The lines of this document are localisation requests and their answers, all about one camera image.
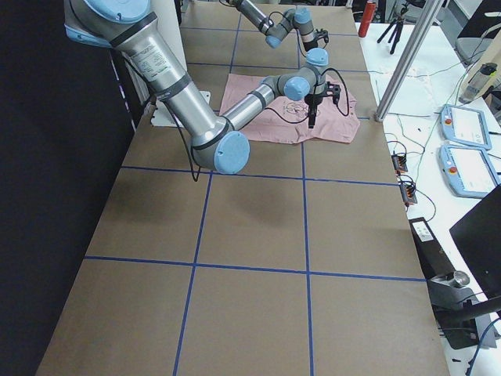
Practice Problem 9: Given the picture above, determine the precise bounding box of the pink printed t-shirt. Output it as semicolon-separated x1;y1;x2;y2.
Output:
243;92;360;144

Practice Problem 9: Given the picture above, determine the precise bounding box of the upper orange circuit board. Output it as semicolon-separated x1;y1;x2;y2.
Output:
391;153;408;175

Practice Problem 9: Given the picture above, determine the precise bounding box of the teach pendant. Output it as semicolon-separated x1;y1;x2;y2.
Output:
438;145;500;199
440;104;492;150

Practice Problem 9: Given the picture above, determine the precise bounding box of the lower teach pendant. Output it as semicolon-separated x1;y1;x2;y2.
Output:
438;145;500;199

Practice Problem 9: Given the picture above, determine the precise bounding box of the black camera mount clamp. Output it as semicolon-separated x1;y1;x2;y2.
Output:
427;272;500;350

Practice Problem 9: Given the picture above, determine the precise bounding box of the black camera tripod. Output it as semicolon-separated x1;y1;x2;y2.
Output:
377;3;408;55

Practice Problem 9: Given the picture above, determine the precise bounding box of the lower orange circuit board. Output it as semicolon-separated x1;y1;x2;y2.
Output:
398;181;417;208

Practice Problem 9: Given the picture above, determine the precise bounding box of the black curtain backdrop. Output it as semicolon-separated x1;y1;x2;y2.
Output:
1;1;136;375

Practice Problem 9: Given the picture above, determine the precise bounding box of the aluminium frame post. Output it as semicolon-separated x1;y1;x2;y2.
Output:
374;1;444;122

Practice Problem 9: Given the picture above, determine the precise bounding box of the black monitor corner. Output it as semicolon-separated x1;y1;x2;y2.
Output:
449;186;501;298

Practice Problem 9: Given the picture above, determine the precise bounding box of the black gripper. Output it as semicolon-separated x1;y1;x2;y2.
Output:
305;82;341;128
314;28;330;44

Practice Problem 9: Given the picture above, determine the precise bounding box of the orange circuit board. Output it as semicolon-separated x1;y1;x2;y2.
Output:
391;153;408;175
398;181;417;208

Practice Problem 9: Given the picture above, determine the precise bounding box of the upper teach pendant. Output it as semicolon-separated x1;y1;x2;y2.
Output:
440;104;492;150

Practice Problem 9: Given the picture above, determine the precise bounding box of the clear water bottle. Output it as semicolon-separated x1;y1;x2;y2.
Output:
459;62;497;104

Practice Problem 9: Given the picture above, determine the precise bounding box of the red cylinder bottle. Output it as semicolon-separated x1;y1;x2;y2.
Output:
358;0;377;38

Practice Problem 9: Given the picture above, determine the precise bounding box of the black power box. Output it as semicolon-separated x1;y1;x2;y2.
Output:
409;217;455;280

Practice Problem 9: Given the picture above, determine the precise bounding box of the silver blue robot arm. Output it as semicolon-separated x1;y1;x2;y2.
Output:
221;0;330;52
63;0;333;174

